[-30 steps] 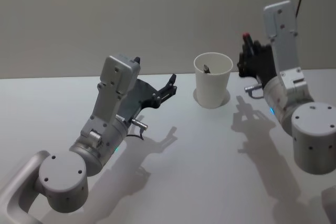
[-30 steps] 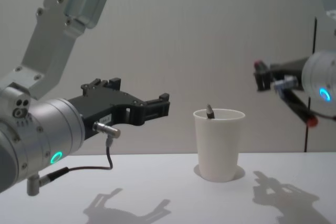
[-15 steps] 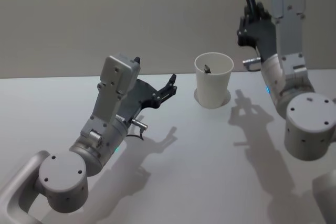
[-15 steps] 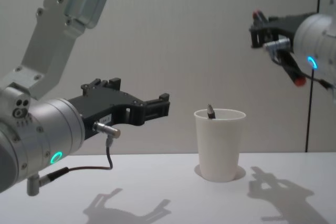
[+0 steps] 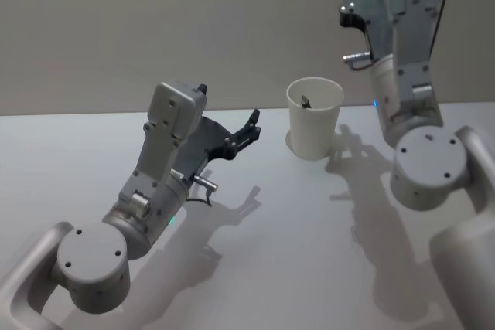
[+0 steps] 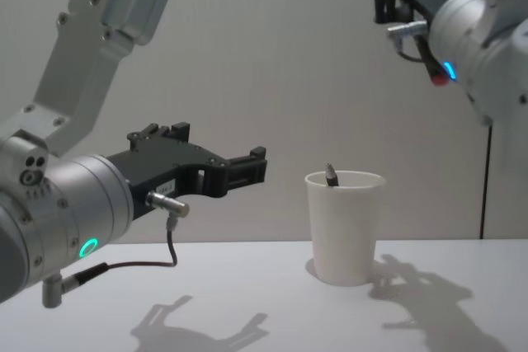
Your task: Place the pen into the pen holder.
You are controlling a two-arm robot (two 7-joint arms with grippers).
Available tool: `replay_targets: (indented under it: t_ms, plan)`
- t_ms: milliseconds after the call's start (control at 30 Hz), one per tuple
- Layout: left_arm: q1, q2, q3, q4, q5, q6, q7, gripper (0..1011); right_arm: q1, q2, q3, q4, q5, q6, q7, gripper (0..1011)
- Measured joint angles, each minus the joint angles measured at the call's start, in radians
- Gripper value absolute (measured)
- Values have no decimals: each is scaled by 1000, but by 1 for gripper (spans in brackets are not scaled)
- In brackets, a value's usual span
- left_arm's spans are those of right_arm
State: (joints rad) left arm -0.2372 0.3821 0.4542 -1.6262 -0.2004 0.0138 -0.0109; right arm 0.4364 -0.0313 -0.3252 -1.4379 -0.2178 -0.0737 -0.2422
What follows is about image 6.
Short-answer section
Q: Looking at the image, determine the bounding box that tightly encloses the dark left gripper cable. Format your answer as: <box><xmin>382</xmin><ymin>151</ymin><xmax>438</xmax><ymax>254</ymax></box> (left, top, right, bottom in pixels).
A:
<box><xmin>61</xmin><ymin>190</ymin><xmax>191</xmax><ymax>289</ymax></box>

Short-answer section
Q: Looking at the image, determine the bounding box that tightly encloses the white paper cup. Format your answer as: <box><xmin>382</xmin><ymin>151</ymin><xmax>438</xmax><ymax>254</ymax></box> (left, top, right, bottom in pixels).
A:
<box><xmin>304</xmin><ymin>170</ymin><xmax>388</xmax><ymax>287</ymax></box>

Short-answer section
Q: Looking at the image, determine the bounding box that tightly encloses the dark right gripper cable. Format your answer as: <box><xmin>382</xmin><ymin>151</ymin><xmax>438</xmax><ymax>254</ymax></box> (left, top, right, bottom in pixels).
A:
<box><xmin>386</xmin><ymin>0</ymin><xmax>450</xmax><ymax>87</ymax></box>

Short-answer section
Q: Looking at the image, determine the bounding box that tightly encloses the dark pen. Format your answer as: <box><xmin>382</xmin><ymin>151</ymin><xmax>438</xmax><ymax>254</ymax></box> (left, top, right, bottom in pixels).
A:
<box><xmin>323</xmin><ymin>162</ymin><xmax>340</xmax><ymax>189</ymax></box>

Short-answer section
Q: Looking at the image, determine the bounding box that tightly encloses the white table cloth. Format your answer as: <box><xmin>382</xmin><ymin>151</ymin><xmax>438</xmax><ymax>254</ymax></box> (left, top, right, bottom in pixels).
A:
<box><xmin>0</xmin><ymin>238</ymin><xmax>528</xmax><ymax>352</ymax></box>

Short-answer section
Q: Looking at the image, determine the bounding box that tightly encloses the thin black hanging cable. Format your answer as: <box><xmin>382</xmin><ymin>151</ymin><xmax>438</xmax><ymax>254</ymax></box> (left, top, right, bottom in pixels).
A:
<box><xmin>480</xmin><ymin>123</ymin><xmax>493</xmax><ymax>241</ymax></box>

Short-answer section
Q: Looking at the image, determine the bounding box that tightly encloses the dark gripper cable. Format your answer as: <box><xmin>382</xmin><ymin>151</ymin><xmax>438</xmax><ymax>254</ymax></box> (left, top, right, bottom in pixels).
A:
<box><xmin>386</xmin><ymin>0</ymin><xmax>450</xmax><ymax>87</ymax></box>
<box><xmin>61</xmin><ymin>190</ymin><xmax>191</xmax><ymax>289</ymax></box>

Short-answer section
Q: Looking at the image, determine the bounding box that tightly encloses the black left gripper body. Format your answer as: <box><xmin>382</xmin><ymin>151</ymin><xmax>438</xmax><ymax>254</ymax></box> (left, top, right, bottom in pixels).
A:
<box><xmin>106</xmin><ymin>136</ymin><xmax>229</xmax><ymax>222</ymax></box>

